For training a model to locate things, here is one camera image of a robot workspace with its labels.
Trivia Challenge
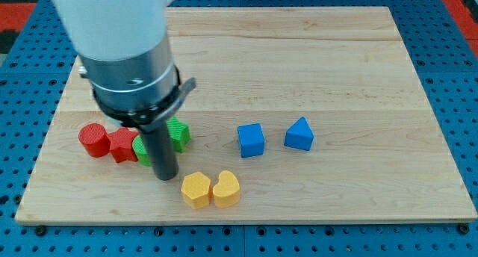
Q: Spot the green star block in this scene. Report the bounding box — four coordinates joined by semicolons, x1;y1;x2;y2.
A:
167;117;190;152

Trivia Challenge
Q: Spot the red cylinder block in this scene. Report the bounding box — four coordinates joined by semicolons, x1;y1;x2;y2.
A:
78;123;111;158

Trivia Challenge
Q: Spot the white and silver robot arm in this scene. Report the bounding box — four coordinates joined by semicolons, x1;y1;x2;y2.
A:
52;0;195;131

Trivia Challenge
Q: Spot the blue cube block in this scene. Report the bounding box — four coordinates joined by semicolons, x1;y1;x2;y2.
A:
238;123;265;158

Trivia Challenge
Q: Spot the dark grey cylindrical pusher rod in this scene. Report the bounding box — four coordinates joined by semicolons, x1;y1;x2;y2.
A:
139;120;179;181

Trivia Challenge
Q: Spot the light wooden board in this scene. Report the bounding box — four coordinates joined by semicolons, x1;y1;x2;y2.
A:
16;7;477;226

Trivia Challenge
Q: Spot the red star block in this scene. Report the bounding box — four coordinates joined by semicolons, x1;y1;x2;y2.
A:
107;127;138;163

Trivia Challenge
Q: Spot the yellow hexagon block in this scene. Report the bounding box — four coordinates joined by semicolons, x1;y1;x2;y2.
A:
181;172;212;209

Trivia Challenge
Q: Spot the yellow heart block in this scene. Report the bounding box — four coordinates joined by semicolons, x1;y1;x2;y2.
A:
213;170;240;208

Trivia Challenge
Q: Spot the blue triangular prism block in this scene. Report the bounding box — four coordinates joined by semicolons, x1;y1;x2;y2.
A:
284;117;314;151

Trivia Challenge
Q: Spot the green cylinder block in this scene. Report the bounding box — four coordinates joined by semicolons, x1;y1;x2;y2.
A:
132;135;151;167

